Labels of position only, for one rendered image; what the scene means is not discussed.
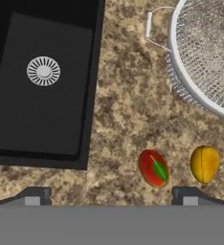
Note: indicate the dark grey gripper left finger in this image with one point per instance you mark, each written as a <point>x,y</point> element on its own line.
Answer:
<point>37,195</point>

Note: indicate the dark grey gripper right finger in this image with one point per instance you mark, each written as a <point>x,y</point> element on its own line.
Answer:
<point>185,195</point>

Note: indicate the yellow mango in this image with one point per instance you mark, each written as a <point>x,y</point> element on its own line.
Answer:
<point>204,164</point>

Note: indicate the red mango with green leaf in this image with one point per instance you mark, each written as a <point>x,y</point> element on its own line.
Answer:
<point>153,168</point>

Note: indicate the black kitchen sink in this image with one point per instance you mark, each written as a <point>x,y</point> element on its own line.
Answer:
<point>37,95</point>

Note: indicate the white round sink drain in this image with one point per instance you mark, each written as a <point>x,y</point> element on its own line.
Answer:
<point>43,71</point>

